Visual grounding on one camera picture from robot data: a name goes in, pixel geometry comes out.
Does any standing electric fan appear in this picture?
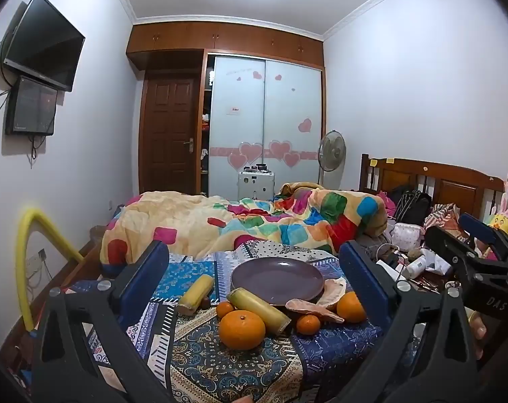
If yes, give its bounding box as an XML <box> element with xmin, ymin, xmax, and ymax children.
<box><xmin>318</xmin><ymin>130</ymin><xmax>347</xmax><ymax>188</ymax></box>

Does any large peeled pomelo segment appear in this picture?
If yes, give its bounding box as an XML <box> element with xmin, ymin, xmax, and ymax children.
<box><xmin>285</xmin><ymin>298</ymin><xmax>347</xmax><ymax>325</ymax></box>

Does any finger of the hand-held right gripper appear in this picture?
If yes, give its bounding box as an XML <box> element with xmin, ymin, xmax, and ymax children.
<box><xmin>459</xmin><ymin>212</ymin><xmax>508</xmax><ymax>258</ymax></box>
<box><xmin>424</xmin><ymin>225</ymin><xmax>486</xmax><ymax>278</ymax></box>

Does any yellow foam tube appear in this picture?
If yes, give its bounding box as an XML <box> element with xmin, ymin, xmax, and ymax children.
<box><xmin>16</xmin><ymin>206</ymin><xmax>85</xmax><ymax>330</ymax></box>

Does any white plastic bottle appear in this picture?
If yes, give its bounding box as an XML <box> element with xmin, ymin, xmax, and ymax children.
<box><xmin>406</xmin><ymin>255</ymin><xmax>431</xmax><ymax>278</ymax></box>

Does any colourful patchwork blanket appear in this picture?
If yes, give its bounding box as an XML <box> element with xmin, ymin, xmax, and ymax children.
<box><xmin>100</xmin><ymin>182</ymin><xmax>389</xmax><ymax>268</ymax></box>

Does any brown wooden door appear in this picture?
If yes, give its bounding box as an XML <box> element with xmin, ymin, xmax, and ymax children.
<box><xmin>138</xmin><ymin>69</ymin><xmax>201</xmax><ymax>196</ymax></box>

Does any yellow banana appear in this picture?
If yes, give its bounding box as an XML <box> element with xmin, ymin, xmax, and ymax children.
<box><xmin>178</xmin><ymin>274</ymin><xmax>216</xmax><ymax>316</ymax></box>
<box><xmin>226</xmin><ymin>287</ymin><xmax>292</xmax><ymax>335</ymax></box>

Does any purple plate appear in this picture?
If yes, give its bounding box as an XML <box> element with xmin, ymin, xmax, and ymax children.
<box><xmin>230</xmin><ymin>258</ymin><xmax>325</xmax><ymax>306</ymax></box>

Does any wooden bed headboard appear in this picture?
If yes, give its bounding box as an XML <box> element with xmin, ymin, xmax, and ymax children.
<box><xmin>358</xmin><ymin>153</ymin><xmax>507</xmax><ymax>220</ymax></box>

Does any small wall-mounted monitor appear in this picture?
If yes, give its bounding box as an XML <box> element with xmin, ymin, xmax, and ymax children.
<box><xmin>5</xmin><ymin>76</ymin><xmax>58</xmax><ymax>137</ymax></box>

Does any medium orange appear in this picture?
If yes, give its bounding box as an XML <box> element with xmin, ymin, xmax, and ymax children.
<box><xmin>336</xmin><ymin>291</ymin><xmax>367</xmax><ymax>324</ymax></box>

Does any white boxy appliance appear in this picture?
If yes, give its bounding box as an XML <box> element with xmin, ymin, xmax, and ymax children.
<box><xmin>237</xmin><ymin>164</ymin><xmax>277</xmax><ymax>200</ymax></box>

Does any person's right hand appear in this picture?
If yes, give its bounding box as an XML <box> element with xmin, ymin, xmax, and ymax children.
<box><xmin>468</xmin><ymin>316</ymin><xmax>488</xmax><ymax>360</ymax></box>

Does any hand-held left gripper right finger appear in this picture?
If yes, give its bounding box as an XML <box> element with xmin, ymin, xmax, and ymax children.
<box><xmin>338</xmin><ymin>239</ymin><xmax>482</xmax><ymax>403</ymax></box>

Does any wooden wardrobe with heart stickers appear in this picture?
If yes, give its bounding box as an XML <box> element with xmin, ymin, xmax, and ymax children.
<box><xmin>126</xmin><ymin>21</ymin><xmax>325</xmax><ymax>197</ymax></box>

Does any wall-mounted black television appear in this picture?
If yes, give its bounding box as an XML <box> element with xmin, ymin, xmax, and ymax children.
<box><xmin>1</xmin><ymin>0</ymin><xmax>86</xmax><ymax>92</ymax></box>

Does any black backpack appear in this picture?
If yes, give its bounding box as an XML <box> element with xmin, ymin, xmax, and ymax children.
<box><xmin>394</xmin><ymin>190</ymin><xmax>432</xmax><ymax>226</ymax></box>

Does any large orange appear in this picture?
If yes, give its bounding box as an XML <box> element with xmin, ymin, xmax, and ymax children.
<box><xmin>219</xmin><ymin>310</ymin><xmax>266</xmax><ymax>350</ymax></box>

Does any pink cloth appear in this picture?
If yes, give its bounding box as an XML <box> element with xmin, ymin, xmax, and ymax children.
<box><xmin>380</xmin><ymin>191</ymin><xmax>399</xmax><ymax>220</ymax></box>

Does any small peeled pomelo segment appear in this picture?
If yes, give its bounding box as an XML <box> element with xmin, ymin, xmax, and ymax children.
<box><xmin>321</xmin><ymin>277</ymin><xmax>347</xmax><ymax>304</ymax></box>

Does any yellow chick plush toy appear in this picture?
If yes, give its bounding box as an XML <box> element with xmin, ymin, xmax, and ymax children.
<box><xmin>490</xmin><ymin>201</ymin><xmax>508</xmax><ymax>238</ymax></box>

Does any white pink quilted pouch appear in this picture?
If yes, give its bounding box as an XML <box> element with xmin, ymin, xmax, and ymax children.
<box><xmin>391</xmin><ymin>222</ymin><xmax>423</xmax><ymax>253</ymax></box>

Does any blue patterned bed sheet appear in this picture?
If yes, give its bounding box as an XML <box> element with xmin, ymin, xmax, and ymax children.
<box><xmin>63</xmin><ymin>239</ymin><xmax>428</xmax><ymax>403</ymax></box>

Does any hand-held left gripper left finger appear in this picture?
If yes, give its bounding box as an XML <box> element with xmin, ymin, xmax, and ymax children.
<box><xmin>29</xmin><ymin>239</ymin><xmax>171</xmax><ymax>403</ymax></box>

